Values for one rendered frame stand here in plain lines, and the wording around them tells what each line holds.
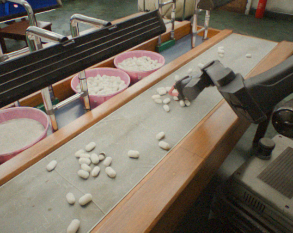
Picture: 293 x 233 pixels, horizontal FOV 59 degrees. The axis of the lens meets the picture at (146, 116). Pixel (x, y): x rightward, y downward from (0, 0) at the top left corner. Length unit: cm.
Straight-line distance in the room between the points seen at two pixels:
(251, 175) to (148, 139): 52
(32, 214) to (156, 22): 67
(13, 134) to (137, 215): 56
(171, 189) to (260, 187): 55
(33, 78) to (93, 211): 36
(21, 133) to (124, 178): 44
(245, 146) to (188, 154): 131
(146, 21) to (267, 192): 81
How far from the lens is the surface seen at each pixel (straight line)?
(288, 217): 117
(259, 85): 49
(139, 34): 82
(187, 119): 100
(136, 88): 113
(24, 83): 60
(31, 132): 103
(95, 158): 82
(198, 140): 87
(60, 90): 126
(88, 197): 73
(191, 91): 93
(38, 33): 74
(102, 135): 92
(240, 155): 201
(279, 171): 129
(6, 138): 103
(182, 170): 77
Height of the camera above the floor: 133
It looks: 36 degrees down
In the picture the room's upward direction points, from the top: straight up
